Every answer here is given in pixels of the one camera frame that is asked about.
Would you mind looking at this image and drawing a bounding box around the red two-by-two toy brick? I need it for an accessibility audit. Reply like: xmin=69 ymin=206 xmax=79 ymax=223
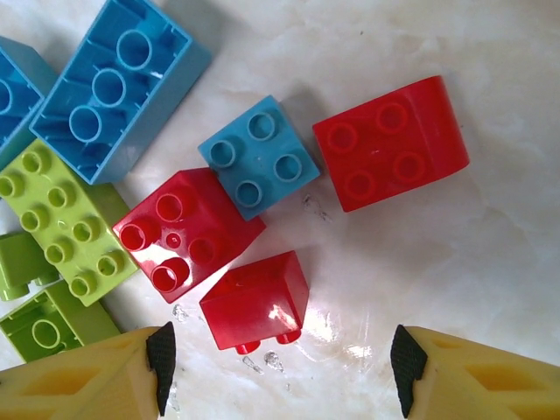
xmin=199 ymin=250 xmax=311 ymax=355
xmin=112 ymin=167 xmax=268 ymax=305

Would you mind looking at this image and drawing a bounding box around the blue two-by-four toy brick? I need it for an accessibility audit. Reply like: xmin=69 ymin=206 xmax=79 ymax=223
xmin=28 ymin=0 xmax=214 ymax=185
xmin=0 ymin=37 xmax=60 ymax=172

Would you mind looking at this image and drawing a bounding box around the small lime toy brick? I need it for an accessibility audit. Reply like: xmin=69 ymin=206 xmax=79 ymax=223
xmin=0 ymin=231 xmax=60 ymax=303

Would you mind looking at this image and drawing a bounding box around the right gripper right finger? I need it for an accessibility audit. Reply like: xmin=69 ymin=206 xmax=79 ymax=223
xmin=390 ymin=323 xmax=560 ymax=420

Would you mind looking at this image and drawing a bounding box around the lime two-by-four toy brick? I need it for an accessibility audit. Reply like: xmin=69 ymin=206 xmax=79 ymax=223
xmin=0 ymin=139 xmax=141 ymax=307
xmin=0 ymin=282 xmax=123 ymax=364

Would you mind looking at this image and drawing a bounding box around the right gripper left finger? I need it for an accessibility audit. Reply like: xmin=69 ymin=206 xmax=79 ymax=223
xmin=0 ymin=321 xmax=179 ymax=420

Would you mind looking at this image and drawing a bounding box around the blue two-by-two toy brick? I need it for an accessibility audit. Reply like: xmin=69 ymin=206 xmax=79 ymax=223
xmin=197 ymin=94 xmax=322 ymax=221

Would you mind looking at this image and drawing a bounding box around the red curved two-by-two brick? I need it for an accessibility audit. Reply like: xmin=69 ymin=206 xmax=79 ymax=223
xmin=311 ymin=74 xmax=471 ymax=214

